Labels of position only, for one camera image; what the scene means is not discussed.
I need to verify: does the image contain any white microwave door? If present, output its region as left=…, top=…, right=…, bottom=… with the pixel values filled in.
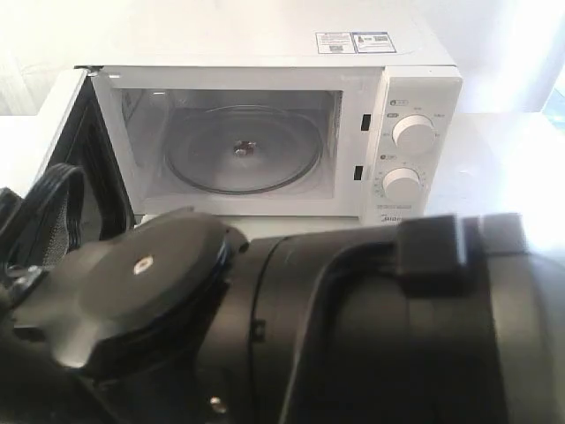
left=25, top=68, right=134, bottom=266

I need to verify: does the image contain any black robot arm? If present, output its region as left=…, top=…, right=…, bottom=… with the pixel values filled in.
left=1, top=190, right=564, bottom=423

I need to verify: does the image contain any glass microwave turntable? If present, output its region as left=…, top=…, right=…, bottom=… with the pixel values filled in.
left=164, top=105, right=323, bottom=195

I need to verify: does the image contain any white microwave oven body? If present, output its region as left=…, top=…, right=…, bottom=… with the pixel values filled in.
left=86, top=31, right=463, bottom=224

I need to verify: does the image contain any lower white timer knob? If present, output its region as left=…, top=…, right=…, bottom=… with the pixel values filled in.
left=382, top=168, right=421, bottom=203

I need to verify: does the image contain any upper white control knob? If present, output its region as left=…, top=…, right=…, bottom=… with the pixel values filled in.
left=392, top=115, right=435, bottom=155

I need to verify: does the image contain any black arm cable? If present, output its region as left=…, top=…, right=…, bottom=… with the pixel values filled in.
left=0, top=163, right=89, bottom=270

